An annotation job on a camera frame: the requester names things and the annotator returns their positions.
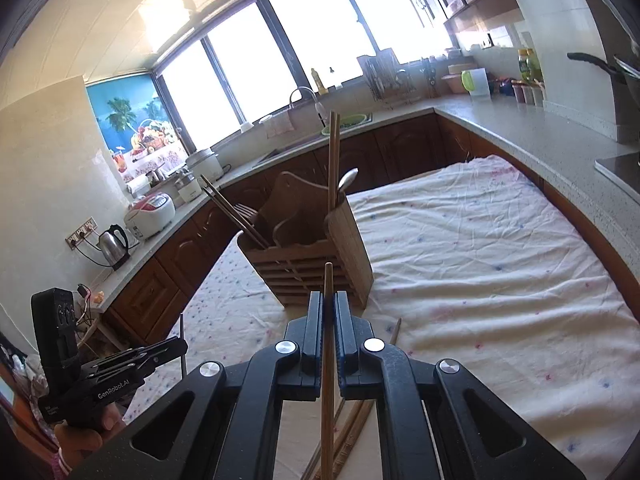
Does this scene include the wooden base cabinets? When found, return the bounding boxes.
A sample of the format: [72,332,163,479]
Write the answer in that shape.
[102,112,640,346]

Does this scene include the tropical fruit wall poster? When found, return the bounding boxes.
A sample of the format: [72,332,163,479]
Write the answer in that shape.
[86,74,190,183]

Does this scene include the small white cooker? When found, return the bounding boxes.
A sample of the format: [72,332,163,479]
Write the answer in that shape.
[172,170,203,206]

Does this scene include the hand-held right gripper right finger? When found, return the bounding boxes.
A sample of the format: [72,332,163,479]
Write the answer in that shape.
[335,290,588,480]

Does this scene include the green and white container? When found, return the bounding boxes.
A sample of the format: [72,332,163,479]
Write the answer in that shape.
[460,67,491,97]

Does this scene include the floral white tablecloth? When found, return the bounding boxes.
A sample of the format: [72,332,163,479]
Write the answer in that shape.
[122,154,640,480]

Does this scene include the tall white rice cooker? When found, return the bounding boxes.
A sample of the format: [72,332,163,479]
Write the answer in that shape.
[186,149,223,183]

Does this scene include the metal spoon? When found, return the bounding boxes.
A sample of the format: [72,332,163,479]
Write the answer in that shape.
[337,167,360,197]

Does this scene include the curved kitchen faucet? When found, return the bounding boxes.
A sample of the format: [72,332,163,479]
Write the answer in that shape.
[289,86,331,131]

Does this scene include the dish rack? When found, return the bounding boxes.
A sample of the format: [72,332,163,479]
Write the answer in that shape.
[357,50,416,106]

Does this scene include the dark wooden chopstick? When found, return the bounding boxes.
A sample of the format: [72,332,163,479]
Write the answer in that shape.
[205,182,271,249]
[200,175,266,250]

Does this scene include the white and red rice cooker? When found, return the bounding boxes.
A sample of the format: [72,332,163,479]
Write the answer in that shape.
[124,194,177,241]

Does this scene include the wooden utensil holder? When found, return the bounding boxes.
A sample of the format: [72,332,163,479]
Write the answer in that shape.
[236,171,374,311]

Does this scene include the wall socket strip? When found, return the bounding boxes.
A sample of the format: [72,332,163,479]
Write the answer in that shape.
[65,217,97,248]

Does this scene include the gas stove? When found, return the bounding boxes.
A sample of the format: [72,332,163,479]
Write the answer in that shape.
[595,152,640,191]

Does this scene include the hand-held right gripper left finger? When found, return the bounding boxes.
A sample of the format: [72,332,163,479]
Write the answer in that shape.
[70,290,326,480]

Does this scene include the steel electric kettle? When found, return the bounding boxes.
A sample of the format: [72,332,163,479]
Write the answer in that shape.
[97,224,132,271]

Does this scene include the kitchen window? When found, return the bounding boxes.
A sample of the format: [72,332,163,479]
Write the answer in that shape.
[157,0,451,151]

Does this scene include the pink hanging cloth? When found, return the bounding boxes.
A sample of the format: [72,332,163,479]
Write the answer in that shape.
[265,112,296,138]

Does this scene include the metal fork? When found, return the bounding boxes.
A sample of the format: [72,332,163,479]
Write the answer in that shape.
[234,203,262,228]

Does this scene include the green basin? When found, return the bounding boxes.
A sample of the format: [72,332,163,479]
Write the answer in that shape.
[320,114,368,136]

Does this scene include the white seasoning jars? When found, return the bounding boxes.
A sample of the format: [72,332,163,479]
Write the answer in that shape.
[510,80,546,107]

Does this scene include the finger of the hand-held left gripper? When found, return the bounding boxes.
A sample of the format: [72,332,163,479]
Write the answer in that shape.
[119,336,189,364]
[84,348,188,386]

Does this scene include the black wok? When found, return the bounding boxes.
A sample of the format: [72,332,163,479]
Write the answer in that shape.
[567,51,640,86]

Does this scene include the kitchen sink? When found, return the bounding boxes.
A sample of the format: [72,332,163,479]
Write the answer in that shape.
[252,130,341,168]

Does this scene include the light wooden chopstick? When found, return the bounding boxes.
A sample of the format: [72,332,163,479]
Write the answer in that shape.
[327,112,337,211]
[332,400,368,480]
[342,317,402,480]
[334,114,342,201]
[320,262,336,480]

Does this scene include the person's left hand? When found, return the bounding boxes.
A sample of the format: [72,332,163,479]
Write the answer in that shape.
[53,406,127,472]

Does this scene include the cooking oil bottles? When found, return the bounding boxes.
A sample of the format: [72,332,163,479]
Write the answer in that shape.
[517,47,543,83]

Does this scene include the speckled kitchen countertop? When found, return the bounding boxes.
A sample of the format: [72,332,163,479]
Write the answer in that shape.
[75,95,640,321]

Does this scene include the kitchen tool cup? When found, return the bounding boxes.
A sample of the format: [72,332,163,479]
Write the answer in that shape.
[422,55,441,98]

